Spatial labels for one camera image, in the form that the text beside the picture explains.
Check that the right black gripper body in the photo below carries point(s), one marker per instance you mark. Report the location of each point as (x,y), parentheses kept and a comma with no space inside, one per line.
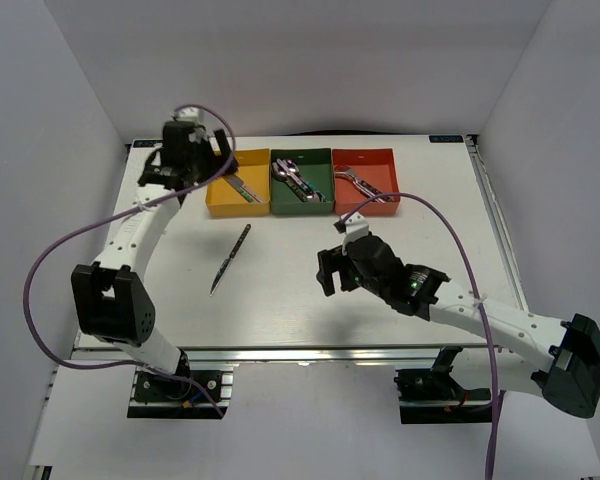
(350,279)

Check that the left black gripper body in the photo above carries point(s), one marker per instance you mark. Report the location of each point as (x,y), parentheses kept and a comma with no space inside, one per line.
(205,161)

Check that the teal handled knife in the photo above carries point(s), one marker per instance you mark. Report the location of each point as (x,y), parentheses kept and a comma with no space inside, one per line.
(243,189)

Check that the pink handled fork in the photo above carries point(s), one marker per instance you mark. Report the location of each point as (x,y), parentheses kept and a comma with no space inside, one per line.
(380,197)

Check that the dark handled fork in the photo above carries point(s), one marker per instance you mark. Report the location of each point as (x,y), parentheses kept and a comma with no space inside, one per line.
(358,182)

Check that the dark handled spoon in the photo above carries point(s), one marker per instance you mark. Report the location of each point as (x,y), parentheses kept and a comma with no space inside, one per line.
(310,193)

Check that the pink handled spoon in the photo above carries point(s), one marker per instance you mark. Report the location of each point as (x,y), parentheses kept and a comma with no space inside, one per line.
(288,172)

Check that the teal handled spoon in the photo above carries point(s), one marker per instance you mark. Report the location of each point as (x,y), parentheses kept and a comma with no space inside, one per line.
(285,171)

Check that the dark handled knife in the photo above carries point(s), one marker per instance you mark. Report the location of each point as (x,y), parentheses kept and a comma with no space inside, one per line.
(229,259)

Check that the teal handled fork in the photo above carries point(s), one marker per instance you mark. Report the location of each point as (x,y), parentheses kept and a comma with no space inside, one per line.
(348,174)

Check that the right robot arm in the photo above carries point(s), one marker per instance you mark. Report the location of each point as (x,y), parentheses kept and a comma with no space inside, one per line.
(558,360)

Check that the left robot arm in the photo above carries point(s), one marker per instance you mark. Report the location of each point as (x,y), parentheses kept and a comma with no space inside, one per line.
(111,301)

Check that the yellow container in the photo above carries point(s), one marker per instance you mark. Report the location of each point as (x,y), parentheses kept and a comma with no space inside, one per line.
(222,201)

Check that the red container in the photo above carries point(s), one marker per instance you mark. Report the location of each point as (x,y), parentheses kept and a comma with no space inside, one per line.
(375,166)

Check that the green container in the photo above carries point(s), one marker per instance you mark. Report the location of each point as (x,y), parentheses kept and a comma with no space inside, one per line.
(316,165)

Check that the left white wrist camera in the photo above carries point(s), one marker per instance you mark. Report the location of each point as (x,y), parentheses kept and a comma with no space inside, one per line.
(193,118)

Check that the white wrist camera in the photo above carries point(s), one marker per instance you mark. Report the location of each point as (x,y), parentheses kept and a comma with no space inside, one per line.
(193,118)
(352,228)

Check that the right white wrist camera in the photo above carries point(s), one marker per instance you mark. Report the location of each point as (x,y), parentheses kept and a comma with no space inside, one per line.
(352,228)

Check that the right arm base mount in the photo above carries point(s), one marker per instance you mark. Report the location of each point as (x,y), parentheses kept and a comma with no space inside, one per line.
(430,396)

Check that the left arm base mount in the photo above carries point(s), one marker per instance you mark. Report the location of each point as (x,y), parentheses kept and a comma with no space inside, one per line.
(155,397)

